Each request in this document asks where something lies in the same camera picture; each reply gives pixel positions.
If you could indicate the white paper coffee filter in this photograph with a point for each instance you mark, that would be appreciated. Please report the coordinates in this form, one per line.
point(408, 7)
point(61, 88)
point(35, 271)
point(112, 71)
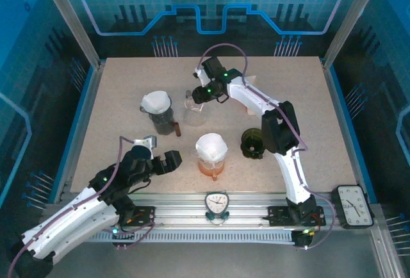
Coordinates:
point(211, 146)
point(157, 102)

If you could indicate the grey coffee dripper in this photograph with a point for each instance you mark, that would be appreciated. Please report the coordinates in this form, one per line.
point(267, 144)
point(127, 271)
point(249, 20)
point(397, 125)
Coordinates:
point(161, 117)

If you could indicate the green coffee dripper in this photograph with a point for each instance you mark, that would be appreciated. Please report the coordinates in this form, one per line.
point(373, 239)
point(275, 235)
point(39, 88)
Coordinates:
point(251, 143)

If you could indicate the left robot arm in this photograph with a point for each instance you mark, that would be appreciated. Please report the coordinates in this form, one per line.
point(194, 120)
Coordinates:
point(64, 226)

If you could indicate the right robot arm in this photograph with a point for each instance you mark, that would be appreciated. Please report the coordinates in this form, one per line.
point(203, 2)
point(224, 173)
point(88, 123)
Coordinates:
point(250, 95)

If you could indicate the small white-faced green clock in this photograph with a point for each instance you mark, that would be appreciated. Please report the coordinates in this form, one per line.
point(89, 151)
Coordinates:
point(217, 201)

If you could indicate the black controller box green light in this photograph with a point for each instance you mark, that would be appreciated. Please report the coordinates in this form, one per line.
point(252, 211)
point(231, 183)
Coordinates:
point(301, 238)
point(123, 236)

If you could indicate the black rectangular clock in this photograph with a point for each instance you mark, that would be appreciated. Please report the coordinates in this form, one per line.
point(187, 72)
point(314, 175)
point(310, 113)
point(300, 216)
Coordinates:
point(352, 207)

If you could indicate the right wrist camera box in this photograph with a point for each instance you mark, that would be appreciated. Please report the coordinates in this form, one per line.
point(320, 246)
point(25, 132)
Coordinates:
point(201, 77)

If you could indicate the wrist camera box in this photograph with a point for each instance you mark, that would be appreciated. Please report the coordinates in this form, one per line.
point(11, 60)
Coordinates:
point(145, 142)
point(201, 77)

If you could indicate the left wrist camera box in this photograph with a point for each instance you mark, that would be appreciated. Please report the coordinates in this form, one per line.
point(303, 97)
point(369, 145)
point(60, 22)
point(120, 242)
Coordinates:
point(145, 142)

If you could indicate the aluminium front rail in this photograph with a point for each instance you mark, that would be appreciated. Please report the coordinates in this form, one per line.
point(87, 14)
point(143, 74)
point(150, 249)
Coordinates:
point(179, 209)

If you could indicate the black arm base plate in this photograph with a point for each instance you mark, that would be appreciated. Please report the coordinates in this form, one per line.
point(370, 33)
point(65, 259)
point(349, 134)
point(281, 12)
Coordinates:
point(278, 215)
point(144, 215)

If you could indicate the blue edged table side rail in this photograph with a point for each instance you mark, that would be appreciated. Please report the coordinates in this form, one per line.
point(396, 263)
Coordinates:
point(82, 124)
point(344, 121)

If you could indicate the aluminium frame post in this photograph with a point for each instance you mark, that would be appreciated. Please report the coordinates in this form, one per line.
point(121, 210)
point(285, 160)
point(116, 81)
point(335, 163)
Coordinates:
point(354, 12)
point(68, 12)

